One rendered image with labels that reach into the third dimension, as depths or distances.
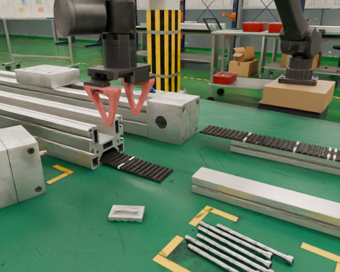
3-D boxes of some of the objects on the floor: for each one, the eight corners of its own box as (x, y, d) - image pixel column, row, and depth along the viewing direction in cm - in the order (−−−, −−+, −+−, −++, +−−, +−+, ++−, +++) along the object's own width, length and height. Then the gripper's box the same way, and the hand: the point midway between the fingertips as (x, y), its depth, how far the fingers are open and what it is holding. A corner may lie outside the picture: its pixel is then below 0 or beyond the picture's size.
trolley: (287, 101, 392) (300, 18, 354) (285, 113, 345) (299, 18, 307) (211, 93, 429) (215, 17, 391) (199, 103, 383) (202, 18, 345)
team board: (2, 70, 606) (-21, -42, 532) (20, 66, 650) (0, -37, 577) (68, 74, 569) (53, -46, 496) (82, 69, 614) (70, -41, 540)
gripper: (110, 34, 44) (115, 133, 50) (156, 32, 54) (156, 115, 60) (76, 33, 48) (85, 126, 53) (126, 31, 57) (128, 109, 63)
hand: (122, 115), depth 56 cm, fingers open, 8 cm apart
